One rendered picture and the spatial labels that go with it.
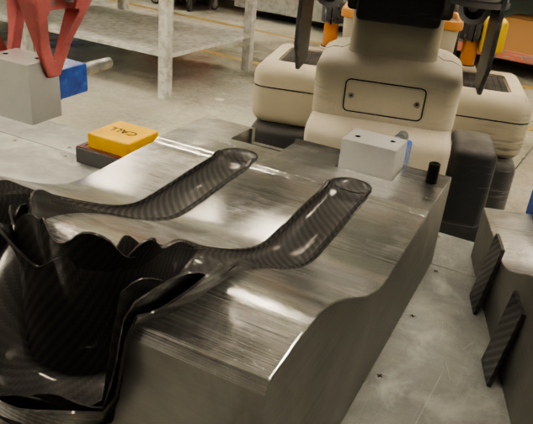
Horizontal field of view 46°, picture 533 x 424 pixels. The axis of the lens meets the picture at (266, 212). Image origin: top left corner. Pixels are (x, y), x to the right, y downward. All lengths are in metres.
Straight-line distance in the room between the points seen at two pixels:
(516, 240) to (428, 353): 0.14
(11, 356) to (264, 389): 0.16
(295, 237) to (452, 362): 0.15
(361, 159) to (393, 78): 0.42
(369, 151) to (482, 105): 0.72
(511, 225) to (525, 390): 0.20
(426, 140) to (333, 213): 0.49
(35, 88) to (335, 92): 0.53
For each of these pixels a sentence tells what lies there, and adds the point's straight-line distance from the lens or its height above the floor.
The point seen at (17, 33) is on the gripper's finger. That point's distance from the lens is 0.63.
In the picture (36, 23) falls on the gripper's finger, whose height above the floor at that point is 0.99.
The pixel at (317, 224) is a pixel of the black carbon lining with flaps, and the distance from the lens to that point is 0.48.
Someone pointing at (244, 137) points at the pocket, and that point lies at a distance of 0.63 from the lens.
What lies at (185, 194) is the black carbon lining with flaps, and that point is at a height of 0.88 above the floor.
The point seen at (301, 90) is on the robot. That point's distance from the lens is 1.26.
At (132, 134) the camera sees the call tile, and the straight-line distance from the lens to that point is 0.76.
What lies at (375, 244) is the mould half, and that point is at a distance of 0.46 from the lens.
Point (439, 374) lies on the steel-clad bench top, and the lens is 0.49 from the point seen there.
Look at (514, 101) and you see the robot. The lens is 1.27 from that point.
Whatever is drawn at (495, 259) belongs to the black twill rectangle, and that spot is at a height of 0.85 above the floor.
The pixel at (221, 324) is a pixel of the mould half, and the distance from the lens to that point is 0.27.
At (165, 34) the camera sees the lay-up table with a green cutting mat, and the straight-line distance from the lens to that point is 3.70.
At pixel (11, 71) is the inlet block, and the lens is 0.59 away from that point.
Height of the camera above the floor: 1.10
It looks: 26 degrees down
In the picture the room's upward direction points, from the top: 5 degrees clockwise
